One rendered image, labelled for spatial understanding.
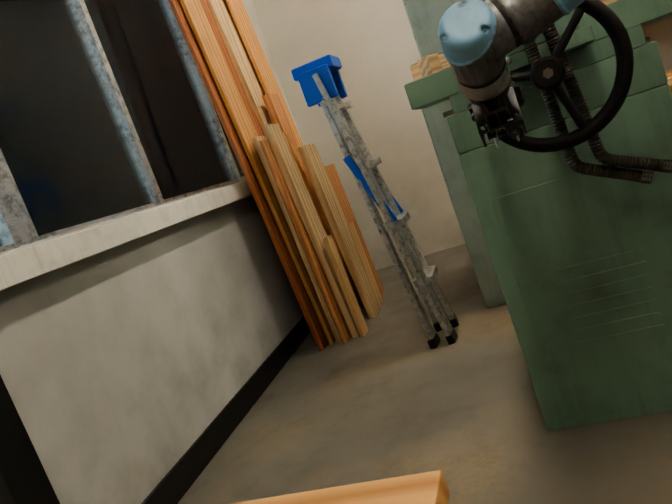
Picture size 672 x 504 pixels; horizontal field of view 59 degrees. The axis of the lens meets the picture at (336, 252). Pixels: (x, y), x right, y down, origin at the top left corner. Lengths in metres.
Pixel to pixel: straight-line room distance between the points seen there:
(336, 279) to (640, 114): 1.69
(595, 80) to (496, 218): 0.35
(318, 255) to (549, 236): 1.48
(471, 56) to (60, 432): 1.30
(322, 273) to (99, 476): 1.39
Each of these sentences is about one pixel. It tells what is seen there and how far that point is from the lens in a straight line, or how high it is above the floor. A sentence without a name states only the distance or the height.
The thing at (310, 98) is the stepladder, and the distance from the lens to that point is 2.27.
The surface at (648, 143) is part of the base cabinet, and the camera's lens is 1.42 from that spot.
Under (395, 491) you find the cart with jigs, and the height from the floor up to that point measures 0.53.
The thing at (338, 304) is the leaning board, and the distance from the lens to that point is 2.75.
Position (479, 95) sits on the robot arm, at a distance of 0.94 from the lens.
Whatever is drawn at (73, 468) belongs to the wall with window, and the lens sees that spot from 1.70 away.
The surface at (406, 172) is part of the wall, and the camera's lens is 3.96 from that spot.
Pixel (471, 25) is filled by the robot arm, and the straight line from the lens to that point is 0.84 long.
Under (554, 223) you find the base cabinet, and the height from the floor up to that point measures 0.50.
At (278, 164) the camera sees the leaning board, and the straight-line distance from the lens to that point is 2.70.
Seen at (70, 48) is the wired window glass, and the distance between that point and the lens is 2.38.
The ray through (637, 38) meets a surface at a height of 0.82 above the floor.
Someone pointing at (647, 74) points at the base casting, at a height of 0.74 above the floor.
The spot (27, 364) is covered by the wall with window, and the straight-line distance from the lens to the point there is 1.64.
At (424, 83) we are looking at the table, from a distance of 1.41.
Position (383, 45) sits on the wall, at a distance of 3.97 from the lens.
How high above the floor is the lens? 0.79
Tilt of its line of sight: 8 degrees down
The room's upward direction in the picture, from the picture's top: 20 degrees counter-clockwise
